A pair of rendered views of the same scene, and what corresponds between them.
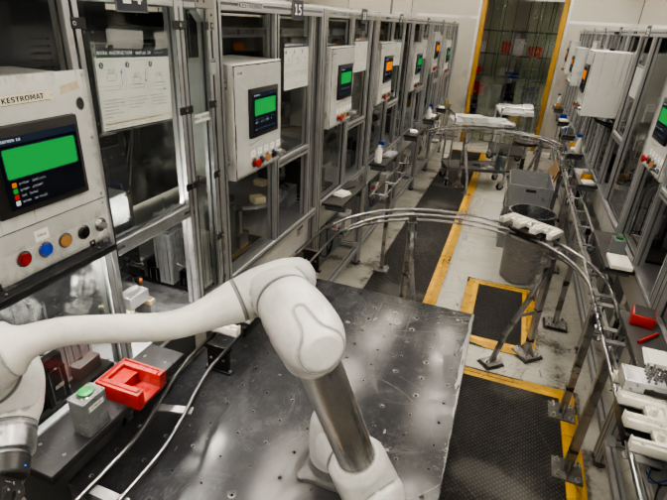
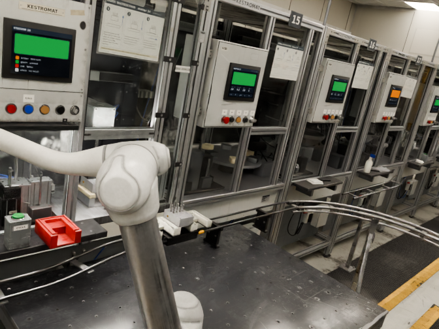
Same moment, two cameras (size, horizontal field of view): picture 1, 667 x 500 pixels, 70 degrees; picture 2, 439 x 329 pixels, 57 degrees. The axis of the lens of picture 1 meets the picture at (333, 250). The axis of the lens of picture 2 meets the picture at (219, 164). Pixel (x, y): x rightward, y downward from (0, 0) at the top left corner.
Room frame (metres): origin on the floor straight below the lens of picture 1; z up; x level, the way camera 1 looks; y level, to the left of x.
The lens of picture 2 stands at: (0.02, -0.53, 1.78)
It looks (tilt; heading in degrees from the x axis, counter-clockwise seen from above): 16 degrees down; 23
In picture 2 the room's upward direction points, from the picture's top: 11 degrees clockwise
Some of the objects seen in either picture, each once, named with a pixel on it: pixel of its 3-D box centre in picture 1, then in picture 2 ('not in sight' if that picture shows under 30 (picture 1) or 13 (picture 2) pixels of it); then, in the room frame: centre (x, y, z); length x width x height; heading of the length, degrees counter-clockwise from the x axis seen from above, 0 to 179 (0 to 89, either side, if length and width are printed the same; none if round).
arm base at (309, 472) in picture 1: (334, 455); not in sight; (1.11, -0.04, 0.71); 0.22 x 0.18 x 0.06; 161
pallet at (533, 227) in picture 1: (529, 229); not in sight; (2.83, -1.24, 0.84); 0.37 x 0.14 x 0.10; 39
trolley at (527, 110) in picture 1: (510, 135); not in sight; (7.63, -2.68, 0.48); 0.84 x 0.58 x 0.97; 169
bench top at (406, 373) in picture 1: (321, 381); (210, 303); (1.51, 0.02, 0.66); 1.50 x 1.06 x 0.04; 161
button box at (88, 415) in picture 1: (86, 408); (16, 230); (0.99, 0.66, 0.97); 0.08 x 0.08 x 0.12; 71
